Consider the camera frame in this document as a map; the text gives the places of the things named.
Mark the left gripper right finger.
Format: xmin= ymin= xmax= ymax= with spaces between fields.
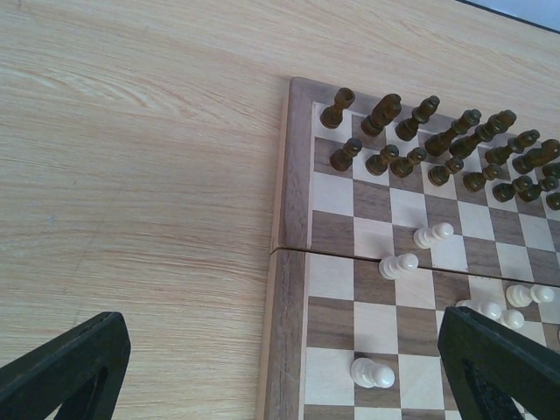
xmin=437 ymin=306 xmax=559 ymax=419

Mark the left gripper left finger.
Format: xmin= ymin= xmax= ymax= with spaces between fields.
xmin=1 ymin=311 xmax=131 ymax=419

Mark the white pawn board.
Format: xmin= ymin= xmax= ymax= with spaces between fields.
xmin=506 ymin=284 xmax=555 ymax=307
xmin=379 ymin=253 xmax=419 ymax=280
xmin=350 ymin=358 xmax=396 ymax=389

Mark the white pawn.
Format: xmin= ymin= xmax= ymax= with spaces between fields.
xmin=413 ymin=222 xmax=454 ymax=249

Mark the wooden chess board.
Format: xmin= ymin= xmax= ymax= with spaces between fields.
xmin=255 ymin=77 xmax=559 ymax=419

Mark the dark bishop right side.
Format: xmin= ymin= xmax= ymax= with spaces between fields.
xmin=485 ymin=129 xmax=540 ymax=165

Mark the dark king back row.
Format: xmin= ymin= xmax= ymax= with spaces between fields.
xmin=449 ymin=109 xmax=517 ymax=159

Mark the dark knight right side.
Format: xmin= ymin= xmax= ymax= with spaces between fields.
xmin=512 ymin=139 xmax=560 ymax=175

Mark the dark queen back row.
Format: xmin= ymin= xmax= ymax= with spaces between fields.
xmin=424 ymin=108 xmax=481 ymax=157

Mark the dark bishop back row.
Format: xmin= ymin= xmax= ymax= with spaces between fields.
xmin=395 ymin=95 xmax=440 ymax=141

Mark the dark knight back row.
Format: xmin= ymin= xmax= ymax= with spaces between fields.
xmin=360 ymin=94 xmax=402 ymax=137

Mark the dark rook far left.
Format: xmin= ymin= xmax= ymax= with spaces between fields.
xmin=319 ymin=87 xmax=355 ymax=130

